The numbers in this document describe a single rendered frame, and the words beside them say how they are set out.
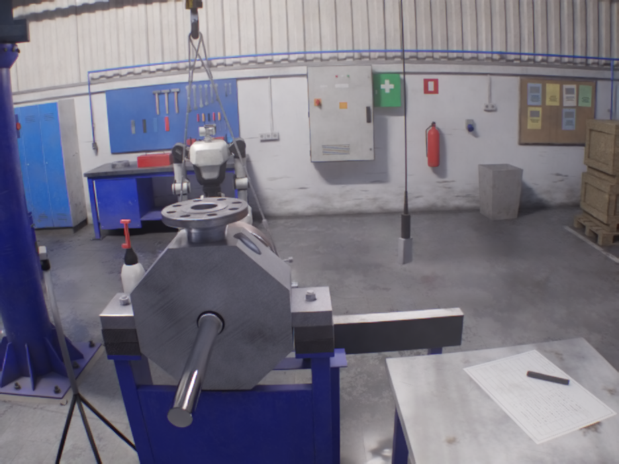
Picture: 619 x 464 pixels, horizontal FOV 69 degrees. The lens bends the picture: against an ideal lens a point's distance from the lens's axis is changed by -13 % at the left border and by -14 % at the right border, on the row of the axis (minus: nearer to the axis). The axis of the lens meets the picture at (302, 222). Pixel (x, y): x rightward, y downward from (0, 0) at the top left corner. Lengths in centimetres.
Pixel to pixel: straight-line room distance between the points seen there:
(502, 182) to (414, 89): 164
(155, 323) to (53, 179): 560
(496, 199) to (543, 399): 518
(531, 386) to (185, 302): 108
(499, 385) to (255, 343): 76
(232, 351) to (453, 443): 70
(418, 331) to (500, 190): 472
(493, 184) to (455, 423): 529
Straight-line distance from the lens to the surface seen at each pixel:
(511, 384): 165
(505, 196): 668
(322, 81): 630
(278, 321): 152
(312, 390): 168
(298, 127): 664
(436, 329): 205
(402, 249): 243
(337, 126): 633
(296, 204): 681
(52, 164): 704
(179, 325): 157
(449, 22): 696
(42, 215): 729
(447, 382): 163
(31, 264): 340
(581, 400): 163
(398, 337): 203
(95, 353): 379
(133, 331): 164
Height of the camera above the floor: 177
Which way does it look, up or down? 16 degrees down
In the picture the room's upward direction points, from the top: 3 degrees counter-clockwise
